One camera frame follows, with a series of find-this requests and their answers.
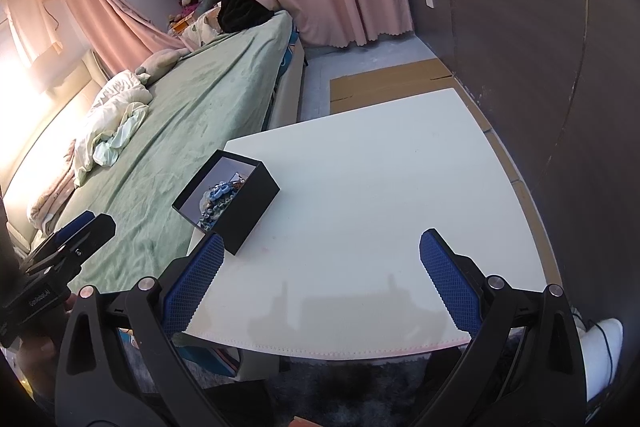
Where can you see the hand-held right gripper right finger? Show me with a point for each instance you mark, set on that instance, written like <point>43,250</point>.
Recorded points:
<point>450,282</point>

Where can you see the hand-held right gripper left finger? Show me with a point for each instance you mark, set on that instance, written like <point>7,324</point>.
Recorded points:
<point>200,277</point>

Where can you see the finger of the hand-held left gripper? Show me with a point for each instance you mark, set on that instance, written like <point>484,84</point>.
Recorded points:
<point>75,229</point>
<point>87,242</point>

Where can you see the black jewelry box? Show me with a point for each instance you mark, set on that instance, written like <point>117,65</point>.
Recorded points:
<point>250,207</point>

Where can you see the pink crumpled blanket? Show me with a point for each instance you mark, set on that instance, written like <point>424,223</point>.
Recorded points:
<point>52,192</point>

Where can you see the beige padded headboard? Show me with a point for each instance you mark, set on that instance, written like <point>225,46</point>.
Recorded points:
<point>45,127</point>

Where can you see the cream crumpled quilt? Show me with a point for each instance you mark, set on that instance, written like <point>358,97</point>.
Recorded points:
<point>110,117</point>

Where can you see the white shoe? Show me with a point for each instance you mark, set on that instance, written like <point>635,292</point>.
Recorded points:
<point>602,352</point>

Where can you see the green bed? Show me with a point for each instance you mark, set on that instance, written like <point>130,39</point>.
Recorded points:
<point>200,107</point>

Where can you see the grey plush pillow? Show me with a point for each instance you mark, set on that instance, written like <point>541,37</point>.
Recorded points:
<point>162,62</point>

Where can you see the white bed base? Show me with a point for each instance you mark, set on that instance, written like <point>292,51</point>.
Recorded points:
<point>290,92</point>

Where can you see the white hanging cloth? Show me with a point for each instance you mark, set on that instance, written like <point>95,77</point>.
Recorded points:
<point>32,22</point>

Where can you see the pile of plush toys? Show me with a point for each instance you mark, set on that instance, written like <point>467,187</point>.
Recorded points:
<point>192,9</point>

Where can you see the black garment on bed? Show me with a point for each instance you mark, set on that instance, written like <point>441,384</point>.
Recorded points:
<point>245,12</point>

